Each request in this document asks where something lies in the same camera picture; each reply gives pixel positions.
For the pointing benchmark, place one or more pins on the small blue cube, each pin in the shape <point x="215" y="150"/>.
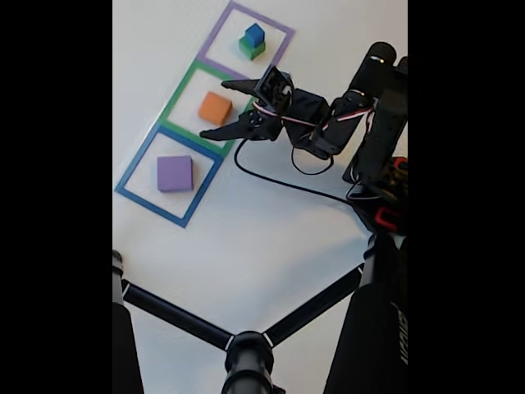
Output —
<point x="254" y="33"/>

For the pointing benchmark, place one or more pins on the purple square frame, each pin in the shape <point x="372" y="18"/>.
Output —
<point x="279" y="45"/>

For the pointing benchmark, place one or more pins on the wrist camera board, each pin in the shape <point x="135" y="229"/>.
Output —
<point x="275" y="88"/>

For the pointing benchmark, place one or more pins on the green square frame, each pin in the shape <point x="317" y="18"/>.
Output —
<point x="174" y="92"/>

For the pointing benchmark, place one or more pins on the orange block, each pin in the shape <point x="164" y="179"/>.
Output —
<point x="214" y="107"/>

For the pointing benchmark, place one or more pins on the green block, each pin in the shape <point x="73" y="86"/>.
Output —
<point x="248" y="50"/>

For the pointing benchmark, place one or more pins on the purple block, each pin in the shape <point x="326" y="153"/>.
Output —
<point x="174" y="173"/>

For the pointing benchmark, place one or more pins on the blue square frame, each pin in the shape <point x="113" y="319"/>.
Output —
<point x="164" y="209"/>

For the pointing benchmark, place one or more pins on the black camera tripod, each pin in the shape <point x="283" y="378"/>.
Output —
<point x="246" y="349"/>

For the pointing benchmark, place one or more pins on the black red table clamp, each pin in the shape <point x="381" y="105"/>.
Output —
<point x="387" y="217"/>

